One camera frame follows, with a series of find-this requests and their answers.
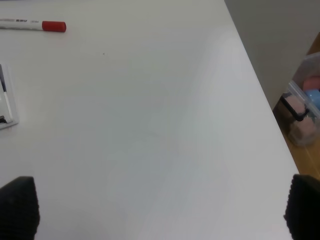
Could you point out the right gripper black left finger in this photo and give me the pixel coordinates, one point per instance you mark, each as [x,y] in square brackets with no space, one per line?
[19,209]

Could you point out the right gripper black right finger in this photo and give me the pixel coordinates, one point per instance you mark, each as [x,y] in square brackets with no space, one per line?
[302,214]

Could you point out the white stapler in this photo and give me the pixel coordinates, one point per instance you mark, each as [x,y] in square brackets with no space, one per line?
[8,108]

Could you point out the clear plastic storage box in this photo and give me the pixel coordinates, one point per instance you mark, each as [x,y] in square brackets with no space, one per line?
[299,105]

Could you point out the white marker with red cap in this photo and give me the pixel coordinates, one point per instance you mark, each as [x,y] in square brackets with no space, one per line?
[33,25]

